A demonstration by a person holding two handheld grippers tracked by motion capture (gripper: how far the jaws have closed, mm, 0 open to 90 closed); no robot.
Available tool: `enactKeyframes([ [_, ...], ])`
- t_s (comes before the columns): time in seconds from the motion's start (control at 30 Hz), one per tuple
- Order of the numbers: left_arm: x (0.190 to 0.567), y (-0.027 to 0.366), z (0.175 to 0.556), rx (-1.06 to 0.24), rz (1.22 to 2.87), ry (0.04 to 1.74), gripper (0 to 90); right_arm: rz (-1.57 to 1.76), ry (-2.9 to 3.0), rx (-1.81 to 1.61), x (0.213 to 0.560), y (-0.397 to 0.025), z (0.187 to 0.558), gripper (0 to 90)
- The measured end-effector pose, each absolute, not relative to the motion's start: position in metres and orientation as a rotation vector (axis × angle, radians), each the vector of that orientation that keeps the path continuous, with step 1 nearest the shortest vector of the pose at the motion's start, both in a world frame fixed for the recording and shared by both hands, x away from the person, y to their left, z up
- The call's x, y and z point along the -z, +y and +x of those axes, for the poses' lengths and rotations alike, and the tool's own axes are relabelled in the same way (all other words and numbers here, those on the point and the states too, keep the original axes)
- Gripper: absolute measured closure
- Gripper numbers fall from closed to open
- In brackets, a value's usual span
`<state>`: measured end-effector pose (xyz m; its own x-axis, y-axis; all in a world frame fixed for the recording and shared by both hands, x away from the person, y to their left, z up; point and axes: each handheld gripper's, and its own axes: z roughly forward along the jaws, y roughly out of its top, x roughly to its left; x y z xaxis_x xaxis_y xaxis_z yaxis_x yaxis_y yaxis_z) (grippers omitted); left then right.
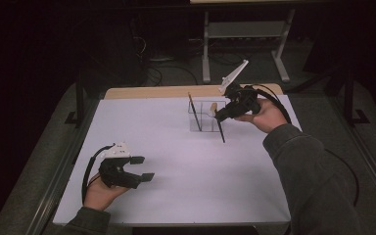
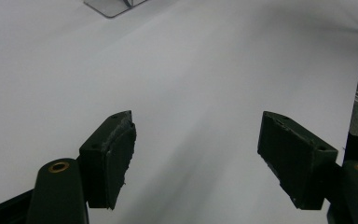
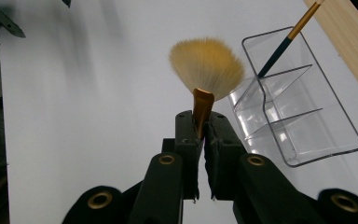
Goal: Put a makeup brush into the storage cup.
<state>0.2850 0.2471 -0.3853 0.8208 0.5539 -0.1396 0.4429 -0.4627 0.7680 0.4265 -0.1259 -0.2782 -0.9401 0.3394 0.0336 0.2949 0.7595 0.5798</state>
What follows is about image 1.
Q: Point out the clear acrylic organizer box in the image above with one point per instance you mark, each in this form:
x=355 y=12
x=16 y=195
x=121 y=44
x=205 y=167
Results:
x=205 y=122

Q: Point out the thin black orange-ended makeup brush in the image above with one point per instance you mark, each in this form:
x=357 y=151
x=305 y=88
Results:
x=194 y=111

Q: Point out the white table mat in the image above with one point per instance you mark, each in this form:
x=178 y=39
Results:
x=176 y=196

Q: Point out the black metal stand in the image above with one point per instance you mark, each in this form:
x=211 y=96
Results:
x=80 y=98
x=349 y=98

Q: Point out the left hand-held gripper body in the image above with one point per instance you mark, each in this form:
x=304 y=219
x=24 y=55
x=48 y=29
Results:
x=116 y=174

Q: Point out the aluminium frame rail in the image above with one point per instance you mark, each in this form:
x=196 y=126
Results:
x=372 y=166
x=57 y=182

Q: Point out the black fluffy-tipped makeup brush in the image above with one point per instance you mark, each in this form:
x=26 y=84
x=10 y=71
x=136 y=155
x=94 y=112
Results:
x=222 y=133

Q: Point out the white metal frame desk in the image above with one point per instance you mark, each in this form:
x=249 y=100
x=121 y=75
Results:
x=248 y=29

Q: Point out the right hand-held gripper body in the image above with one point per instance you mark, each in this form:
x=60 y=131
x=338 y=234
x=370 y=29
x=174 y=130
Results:
x=243 y=99

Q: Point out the person's left hand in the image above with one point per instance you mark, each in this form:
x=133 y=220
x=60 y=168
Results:
x=101 y=196

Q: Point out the person's right hand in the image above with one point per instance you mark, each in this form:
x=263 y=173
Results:
x=267 y=116

